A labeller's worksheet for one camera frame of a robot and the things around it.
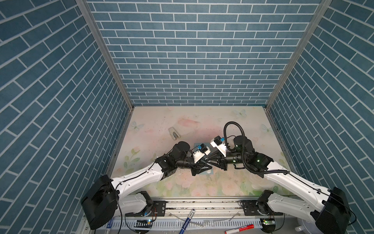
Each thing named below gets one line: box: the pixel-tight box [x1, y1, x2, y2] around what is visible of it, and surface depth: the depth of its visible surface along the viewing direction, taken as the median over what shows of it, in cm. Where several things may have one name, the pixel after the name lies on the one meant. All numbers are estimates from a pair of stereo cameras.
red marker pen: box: [224, 224, 255, 234], surface depth 69 cm
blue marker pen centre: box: [179, 208, 196, 234], surface depth 70 cm
